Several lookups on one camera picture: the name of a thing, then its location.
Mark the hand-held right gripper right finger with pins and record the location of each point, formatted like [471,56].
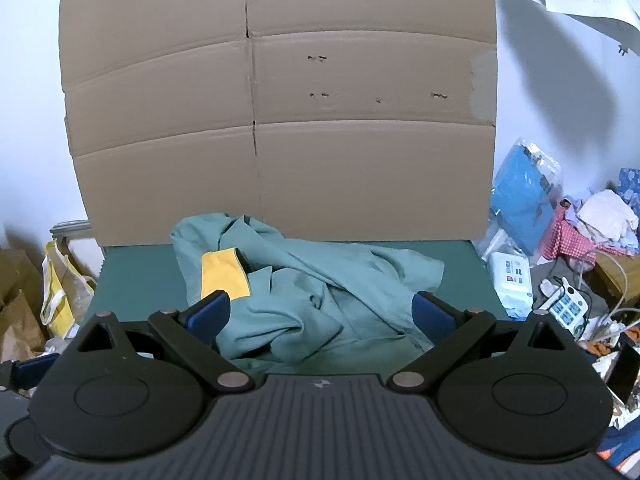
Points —
[431,316]

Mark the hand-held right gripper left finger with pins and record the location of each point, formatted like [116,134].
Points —
[210,312]

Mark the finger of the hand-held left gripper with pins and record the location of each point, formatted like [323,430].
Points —
[35,369]

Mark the green garment with yellow patch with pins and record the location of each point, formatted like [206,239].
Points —
[320,290]

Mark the pile of white clothes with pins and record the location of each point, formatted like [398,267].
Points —
[607,215]

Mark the brown paper bag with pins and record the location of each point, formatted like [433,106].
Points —
[20,310]

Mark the white wet wipes pack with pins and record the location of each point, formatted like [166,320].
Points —
[511,280]

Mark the yellow and white plastic bag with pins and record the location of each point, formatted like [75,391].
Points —
[62,285]

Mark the white device with blue buttons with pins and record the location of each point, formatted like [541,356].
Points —
[565,305]

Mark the blue cloth in plastic package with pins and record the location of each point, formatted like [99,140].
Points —
[522,195]

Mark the red checkered cloth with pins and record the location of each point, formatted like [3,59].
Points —
[567,237]

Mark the wooden box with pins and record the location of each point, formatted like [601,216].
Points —
[615,280]

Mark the black phone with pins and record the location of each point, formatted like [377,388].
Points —
[625,375]

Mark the flattened brown cardboard box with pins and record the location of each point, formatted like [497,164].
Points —
[280,105]

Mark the orange blue and white blanket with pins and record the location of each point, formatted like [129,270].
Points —
[622,452]

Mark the grey metal frame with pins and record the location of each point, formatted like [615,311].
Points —
[70,230]

